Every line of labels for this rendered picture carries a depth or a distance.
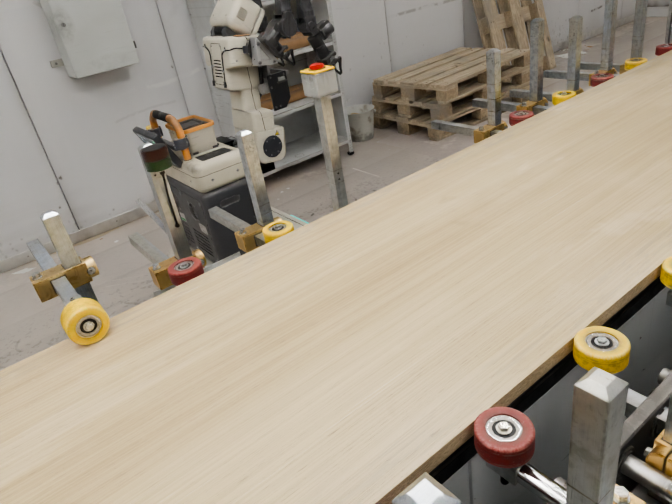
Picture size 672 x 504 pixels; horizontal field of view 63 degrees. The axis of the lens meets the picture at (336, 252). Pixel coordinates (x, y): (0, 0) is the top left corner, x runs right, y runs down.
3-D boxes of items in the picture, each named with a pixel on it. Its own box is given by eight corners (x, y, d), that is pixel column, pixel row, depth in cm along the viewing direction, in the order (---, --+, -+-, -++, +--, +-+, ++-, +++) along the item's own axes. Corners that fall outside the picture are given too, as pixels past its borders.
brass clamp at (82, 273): (37, 294, 126) (27, 275, 124) (95, 269, 132) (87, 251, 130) (42, 304, 121) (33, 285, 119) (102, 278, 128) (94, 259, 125)
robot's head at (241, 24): (226, 23, 230) (241, -10, 229) (205, 23, 245) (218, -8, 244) (253, 42, 239) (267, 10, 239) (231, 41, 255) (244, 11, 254)
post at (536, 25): (528, 145, 223) (530, 19, 200) (534, 142, 225) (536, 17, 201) (536, 146, 220) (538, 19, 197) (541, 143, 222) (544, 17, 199)
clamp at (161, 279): (153, 284, 142) (147, 267, 140) (200, 262, 149) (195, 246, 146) (162, 291, 138) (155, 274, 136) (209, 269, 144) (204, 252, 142)
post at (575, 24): (564, 135, 237) (569, 16, 213) (569, 133, 238) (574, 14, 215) (571, 136, 234) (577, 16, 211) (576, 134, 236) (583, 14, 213)
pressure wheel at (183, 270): (175, 304, 136) (161, 265, 131) (204, 290, 140) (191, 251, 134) (188, 317, 130) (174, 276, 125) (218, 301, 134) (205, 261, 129)
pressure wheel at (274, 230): (268, 273, 142) (258, 234, 137) (274, 257, 149) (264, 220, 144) (299, 270, 141) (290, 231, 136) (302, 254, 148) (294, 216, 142)
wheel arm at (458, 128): (431, 130, 222) (430, 120, 220) (437, 128, 224) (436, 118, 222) (523, 148, 190) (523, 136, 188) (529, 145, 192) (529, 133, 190)
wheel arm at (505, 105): (471, 108, 233) (471, 98, 231) (477, 106, 235) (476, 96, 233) (565, 121, 201) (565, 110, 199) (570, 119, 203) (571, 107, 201)
